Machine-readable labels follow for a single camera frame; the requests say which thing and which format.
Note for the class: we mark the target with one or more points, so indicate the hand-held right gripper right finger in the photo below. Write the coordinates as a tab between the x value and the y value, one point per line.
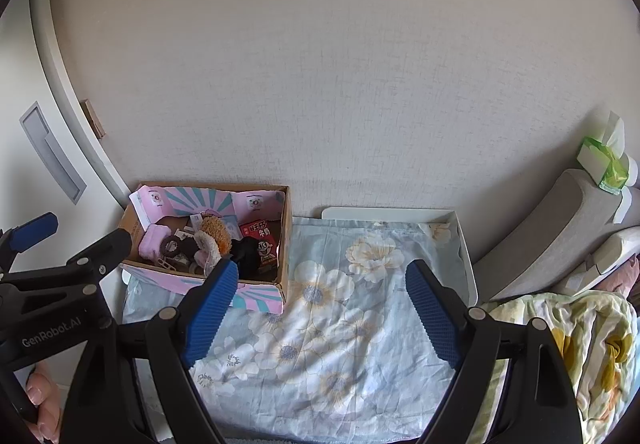
432	314

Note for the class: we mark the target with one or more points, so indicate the red snack packet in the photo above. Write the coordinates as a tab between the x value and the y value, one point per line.
260	234

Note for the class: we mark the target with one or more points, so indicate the yellow floral quilt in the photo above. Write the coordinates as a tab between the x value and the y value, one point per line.
590	334

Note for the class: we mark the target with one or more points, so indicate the white pillow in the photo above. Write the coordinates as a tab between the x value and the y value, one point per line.
615	249

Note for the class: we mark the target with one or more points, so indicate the black cloth item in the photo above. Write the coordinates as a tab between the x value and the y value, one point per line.
245	254

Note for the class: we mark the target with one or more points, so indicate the pink knit roll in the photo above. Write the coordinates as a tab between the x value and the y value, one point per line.
152	241

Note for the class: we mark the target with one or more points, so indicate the white door frame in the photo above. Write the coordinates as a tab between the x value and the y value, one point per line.
65	89

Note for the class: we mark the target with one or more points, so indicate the brown plush item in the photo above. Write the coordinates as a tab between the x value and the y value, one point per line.
217	230

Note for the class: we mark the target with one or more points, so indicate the grey cushion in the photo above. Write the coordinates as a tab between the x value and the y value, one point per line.
550	234

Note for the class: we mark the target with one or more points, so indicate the pale blue small packet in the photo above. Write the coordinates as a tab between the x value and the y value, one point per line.
231	224

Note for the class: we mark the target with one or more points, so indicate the green tissue pack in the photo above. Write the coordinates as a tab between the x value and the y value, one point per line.
607	164

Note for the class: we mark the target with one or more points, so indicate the cardboard box with pink lining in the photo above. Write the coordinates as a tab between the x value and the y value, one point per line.
282	244

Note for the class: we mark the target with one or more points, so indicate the small wooden block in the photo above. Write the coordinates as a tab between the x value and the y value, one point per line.
94	119

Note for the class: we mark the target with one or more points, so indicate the white plastic item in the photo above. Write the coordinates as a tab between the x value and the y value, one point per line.
164	264

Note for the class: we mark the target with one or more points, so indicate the person's left hand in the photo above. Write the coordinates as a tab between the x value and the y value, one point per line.
45	406

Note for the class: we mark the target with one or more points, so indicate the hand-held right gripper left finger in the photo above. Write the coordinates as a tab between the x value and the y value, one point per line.
210	309

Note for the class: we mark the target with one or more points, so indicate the light blue floral cloth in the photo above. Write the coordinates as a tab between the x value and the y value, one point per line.
320	314

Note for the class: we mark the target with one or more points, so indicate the pink cloth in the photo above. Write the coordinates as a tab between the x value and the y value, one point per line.
625	280

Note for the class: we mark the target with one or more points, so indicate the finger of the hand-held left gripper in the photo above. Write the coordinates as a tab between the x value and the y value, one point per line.
35	229
102	251

